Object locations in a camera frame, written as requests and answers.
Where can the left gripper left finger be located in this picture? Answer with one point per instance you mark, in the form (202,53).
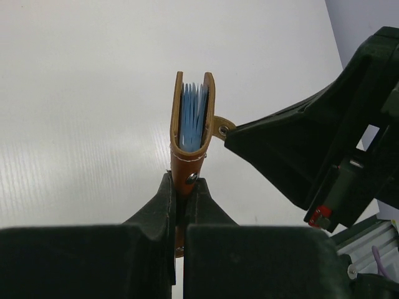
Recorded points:
(134,259)

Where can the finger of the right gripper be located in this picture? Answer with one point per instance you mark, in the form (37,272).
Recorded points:
(296,147)

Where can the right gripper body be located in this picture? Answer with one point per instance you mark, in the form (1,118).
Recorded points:
(362,157)

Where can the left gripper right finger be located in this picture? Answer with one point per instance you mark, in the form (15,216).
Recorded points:
(226,260)

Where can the brown leather card holder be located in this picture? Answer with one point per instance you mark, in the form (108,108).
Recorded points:
(193,124)

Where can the aluminium rail frame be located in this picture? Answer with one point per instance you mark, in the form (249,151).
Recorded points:
(369,247)

